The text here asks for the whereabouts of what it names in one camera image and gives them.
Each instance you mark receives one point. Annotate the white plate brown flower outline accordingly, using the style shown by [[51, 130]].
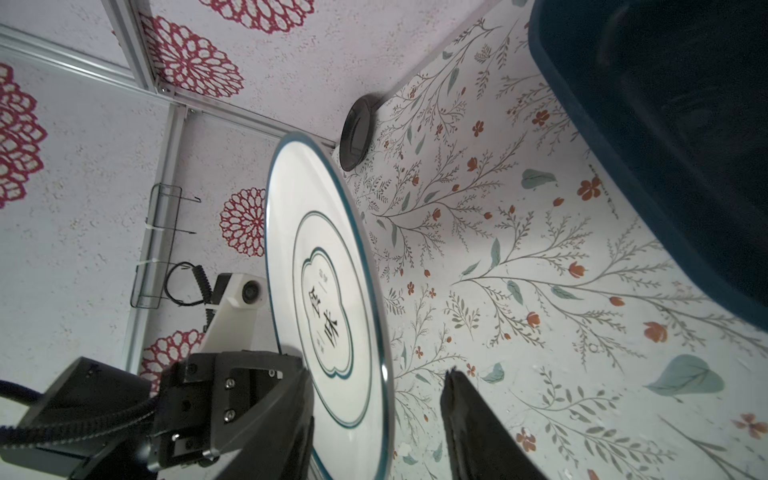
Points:
[[327, 309]]

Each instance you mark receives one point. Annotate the small black plate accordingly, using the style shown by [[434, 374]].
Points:
[[357, 131]]

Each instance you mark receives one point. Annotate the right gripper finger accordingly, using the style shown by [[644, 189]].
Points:
[[478, 445]]

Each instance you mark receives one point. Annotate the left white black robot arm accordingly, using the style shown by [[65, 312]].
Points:
[[99, 422]]

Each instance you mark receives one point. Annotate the black wire wall rack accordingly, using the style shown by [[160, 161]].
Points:
[[161, 224]]

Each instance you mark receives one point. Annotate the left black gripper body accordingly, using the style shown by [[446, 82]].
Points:
[[257, 406]]

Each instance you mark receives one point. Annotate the teal plastic bin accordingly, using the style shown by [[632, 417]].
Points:
[[671, 97]]

